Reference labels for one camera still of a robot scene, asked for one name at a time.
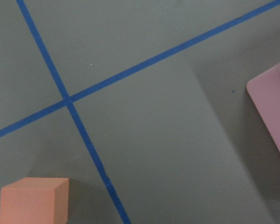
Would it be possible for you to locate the orange foam block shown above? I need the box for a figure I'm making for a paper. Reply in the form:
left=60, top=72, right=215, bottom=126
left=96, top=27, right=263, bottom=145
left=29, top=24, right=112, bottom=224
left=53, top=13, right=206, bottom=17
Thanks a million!
left=0, top=177, right=69, bottom=224

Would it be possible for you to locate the pink plastic bin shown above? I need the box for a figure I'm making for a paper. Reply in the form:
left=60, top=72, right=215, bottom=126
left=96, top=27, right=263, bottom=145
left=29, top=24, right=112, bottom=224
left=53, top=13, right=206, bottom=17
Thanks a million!
left=246, top=62, right=280, bottom=152

